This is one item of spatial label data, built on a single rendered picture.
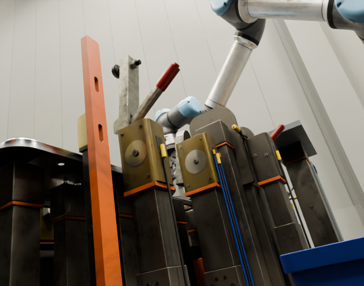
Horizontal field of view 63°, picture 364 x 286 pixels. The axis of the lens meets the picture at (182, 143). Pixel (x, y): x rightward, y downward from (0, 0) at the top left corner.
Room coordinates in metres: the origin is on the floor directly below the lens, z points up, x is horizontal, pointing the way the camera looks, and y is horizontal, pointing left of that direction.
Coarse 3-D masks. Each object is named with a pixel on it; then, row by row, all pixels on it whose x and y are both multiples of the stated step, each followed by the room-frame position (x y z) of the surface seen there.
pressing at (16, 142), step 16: (0, 144) 0.34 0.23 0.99; (16, 144) 0.34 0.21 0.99; (32, 144) 0.35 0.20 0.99; (48, 144) 0.37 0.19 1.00; (0, 160) 0.39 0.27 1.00; (16, 160) 0.40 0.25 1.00; (32, 160) 0.41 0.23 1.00; (48, 160) 0.42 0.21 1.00; (64, 160) 0.43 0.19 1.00; (80, 160) 0.43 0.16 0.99; (48, 176) 0.48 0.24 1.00; (64, 176) 0.50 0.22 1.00; (80, 176) 0.52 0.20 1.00; (112, 176) 0.55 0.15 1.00; (48, 192) 0.56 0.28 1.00; (192, 208) 0.99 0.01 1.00
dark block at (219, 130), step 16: (208, 128) 0.65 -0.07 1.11; (224, 128) 0.65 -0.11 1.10; (224, 144) 0.64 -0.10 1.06; (224, 160) 0.65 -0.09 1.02; (240, 192) 0.65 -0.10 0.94; (240, 208) 0.65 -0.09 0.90; (240, 224) 0.65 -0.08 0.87; (256, 240) 0.67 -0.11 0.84; (256, 256) 0.64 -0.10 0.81; (256, 272) 0.65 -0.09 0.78
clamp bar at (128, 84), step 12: (120, 60) 0.47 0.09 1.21; (132, 60) 0.47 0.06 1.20; (120, 72) 0.47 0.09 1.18; (132, 72) 0.48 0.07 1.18; (120, 84) 0.47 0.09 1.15; (132, 84) 0.48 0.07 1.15; (120, 96) 0.47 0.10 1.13; (132, 96) 0.48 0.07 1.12; (120, 108) 0.48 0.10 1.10; (132, 108) 0.48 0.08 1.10
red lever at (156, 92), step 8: (176, 64) 0.43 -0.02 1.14; (168, 72) 0.43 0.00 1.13; (176, 72) 0.44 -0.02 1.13; (160, 80) 0.44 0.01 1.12; (168, 80) 0.44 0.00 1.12; (160, 88) 0.45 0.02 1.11; (152, 96) 0.46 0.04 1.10; (144, 104) 0.46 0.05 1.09; (152, 104) 0.47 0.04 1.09; (136, 112) 0.47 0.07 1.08; (144, 112) 0.47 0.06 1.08; (136, 120) 0.48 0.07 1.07
